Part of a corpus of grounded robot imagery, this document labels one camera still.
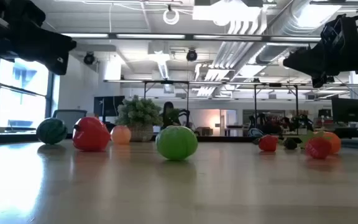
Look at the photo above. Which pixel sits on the large toy peach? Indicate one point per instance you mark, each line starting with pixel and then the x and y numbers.
pixel 120 134

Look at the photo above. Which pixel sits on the small red toy tomato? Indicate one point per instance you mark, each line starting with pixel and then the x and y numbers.
pixel 268 143

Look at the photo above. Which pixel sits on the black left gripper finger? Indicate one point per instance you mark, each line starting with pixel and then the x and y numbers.
pixel 54 49

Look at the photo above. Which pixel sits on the long ceiling light bar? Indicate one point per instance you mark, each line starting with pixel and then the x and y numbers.
pixel 151 36

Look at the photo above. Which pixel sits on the potted green succulent plant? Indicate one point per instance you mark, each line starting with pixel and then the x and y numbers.
pixel 139 116

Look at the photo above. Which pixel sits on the office chair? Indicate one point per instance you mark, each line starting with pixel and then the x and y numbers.
pixel 69 118

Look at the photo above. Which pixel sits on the green striped toy watermelon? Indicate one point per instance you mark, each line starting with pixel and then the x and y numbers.
pixel 51 131

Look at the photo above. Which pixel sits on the red toy strawberry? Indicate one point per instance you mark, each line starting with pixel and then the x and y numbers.
pixel 317 148

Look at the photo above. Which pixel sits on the person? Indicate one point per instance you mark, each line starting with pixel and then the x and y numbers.
pixel 167 112

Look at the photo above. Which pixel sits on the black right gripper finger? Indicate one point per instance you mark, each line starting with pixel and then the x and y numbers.
pixel 309 62

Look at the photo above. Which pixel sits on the silver ceiling duct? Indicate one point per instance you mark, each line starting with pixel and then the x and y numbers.
pixel 291 21

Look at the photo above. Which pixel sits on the black computer monitor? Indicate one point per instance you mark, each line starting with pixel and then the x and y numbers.
pixel 348 109
pixel 108 105

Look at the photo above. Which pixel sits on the green toy cabbage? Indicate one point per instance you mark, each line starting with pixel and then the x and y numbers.
pixel 176 142

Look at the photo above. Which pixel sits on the dark toy blackberry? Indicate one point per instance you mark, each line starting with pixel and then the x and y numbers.
pixel 290 143

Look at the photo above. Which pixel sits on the black ceiling spotlight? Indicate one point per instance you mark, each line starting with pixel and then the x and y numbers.
pixel 191 55
pixel 89 58

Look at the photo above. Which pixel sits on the orange toy tangerine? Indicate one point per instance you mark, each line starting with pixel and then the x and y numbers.
pixel 336 142

